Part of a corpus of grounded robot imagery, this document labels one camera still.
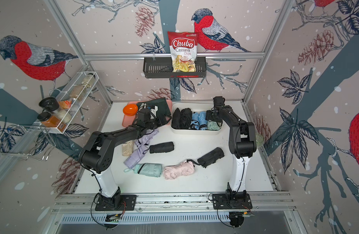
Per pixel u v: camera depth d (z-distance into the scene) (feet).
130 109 3.62
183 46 2.69
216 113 2.51
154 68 3.12
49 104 2.03
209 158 2.81
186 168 2.61
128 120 3.54
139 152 2.92
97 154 1.63
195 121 3.29
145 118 2.51
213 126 3.21
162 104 3.97
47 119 1.95
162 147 2.96
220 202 2.39
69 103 2.29
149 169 2.68
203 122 3.30
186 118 3.27
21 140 1.88
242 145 1.81
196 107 3.73
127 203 2.40
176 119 3.38
